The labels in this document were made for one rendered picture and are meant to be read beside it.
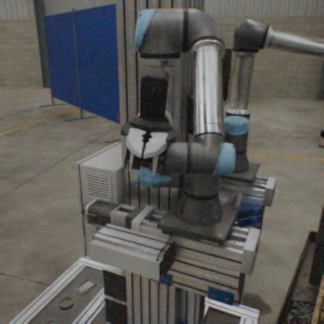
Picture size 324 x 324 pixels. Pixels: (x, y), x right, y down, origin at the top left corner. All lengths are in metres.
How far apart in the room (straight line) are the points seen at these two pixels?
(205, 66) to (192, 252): 0.61
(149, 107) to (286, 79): 10.84
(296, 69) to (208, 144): 10.65
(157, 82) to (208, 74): 0.33
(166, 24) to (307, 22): 10.49
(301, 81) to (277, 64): 0.91
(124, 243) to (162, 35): 0.67
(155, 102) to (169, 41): 0.39
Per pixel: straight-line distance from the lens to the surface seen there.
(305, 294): 1.91
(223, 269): 1.15
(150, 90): 0.56
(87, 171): 1.41
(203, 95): 0.83
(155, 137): 0.50
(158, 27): 0.94
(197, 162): 0.75
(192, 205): 1.07
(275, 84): 11.38
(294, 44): 1.46
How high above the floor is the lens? 1.72
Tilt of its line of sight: 20 degrees down
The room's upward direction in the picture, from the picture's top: straight up
